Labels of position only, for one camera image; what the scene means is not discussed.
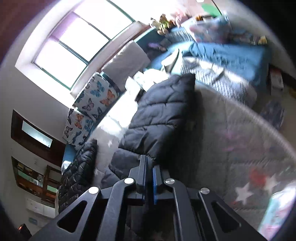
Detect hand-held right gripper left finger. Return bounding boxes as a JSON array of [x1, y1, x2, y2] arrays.
[[30, 155, 148, 241]]

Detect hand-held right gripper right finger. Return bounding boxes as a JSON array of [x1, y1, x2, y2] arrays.
[[153, 165, 269, 241]]

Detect black puffer jacket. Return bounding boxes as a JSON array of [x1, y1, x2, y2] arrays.
[[58, 73, 197, 241]]

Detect white folded clothes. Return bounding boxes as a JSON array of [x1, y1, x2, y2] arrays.
[[125, 50, 181, 98]]

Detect butterfly print pillow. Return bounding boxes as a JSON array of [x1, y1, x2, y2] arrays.
[[62, 108, 95, 146], [73, 72, 121, 121]]

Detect grey star print blanket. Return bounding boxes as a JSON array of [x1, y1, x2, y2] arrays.
[[94, 83, 296, 241]]

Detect dark wooden shelf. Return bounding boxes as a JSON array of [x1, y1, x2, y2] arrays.
[[10, 109, 66, 209]]

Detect plain grey pillow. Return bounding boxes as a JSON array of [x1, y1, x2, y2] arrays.
[[101, 40, 152, 85]]

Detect striped grey blanket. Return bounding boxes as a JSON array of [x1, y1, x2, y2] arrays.
[[180, 56, 258, 107]]

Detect blue bedsheet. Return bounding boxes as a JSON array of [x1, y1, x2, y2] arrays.
[[136, 25, 272, 93]]

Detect plush toys group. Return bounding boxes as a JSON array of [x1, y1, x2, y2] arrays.
[[150, 13, 176, 35]]

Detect window with green frame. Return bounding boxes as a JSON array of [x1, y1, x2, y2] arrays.
[[15, 0, 137, 91]]

